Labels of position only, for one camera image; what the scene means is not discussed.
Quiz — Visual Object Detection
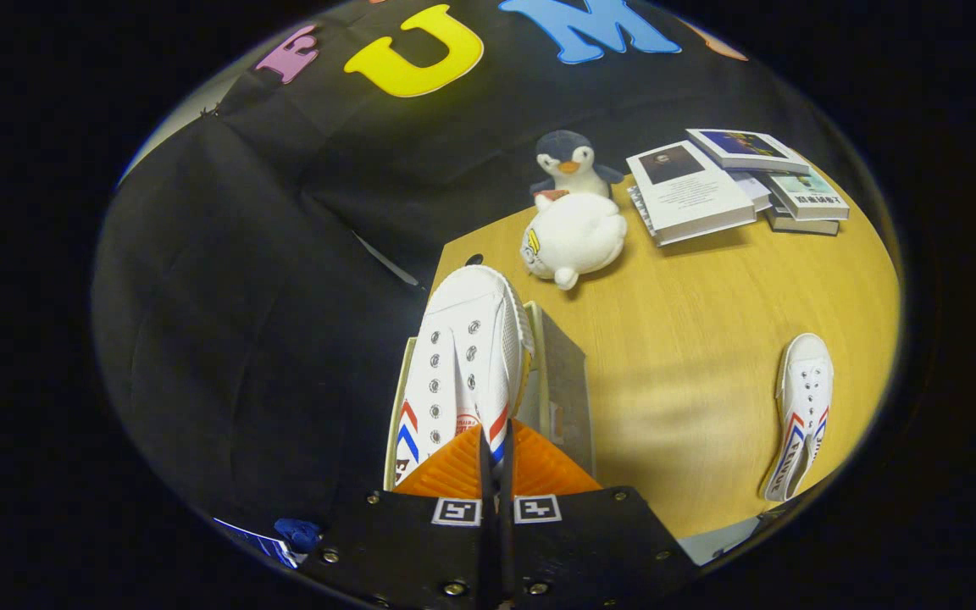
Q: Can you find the book with blue cover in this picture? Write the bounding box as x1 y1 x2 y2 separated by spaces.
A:
685 127 812 176

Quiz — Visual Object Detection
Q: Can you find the white round plush toy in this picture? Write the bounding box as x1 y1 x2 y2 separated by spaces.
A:
519 191 629 292

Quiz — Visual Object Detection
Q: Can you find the penguin plush toy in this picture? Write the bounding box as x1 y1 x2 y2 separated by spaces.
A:
528 129 627 202

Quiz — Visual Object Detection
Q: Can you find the white book with portrait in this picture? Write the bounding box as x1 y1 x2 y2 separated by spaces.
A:
625 139 758 248

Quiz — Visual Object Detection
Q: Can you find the white canvas shoe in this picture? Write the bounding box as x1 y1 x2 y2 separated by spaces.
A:
760 332 835 504
388 264 536 489

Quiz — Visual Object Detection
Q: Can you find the small blue object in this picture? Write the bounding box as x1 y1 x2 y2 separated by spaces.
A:
274 517 323 554

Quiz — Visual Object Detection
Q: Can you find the dark thick book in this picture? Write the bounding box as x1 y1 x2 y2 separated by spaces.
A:
762 203 841 237

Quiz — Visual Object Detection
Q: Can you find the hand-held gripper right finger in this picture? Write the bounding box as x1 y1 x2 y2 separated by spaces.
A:
495 419 702 610

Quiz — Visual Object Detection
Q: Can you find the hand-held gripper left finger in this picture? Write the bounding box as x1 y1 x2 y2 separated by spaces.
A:
297 422 497 610

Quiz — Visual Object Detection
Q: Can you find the black backdrop cloth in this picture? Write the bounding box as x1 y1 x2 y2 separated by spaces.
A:
90 0 879 547

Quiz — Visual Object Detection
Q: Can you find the book with teal cover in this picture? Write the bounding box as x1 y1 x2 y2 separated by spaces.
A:
762 167 851 223

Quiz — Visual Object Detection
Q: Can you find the grey fabric storage box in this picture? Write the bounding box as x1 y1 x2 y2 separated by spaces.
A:
382 300 598 493

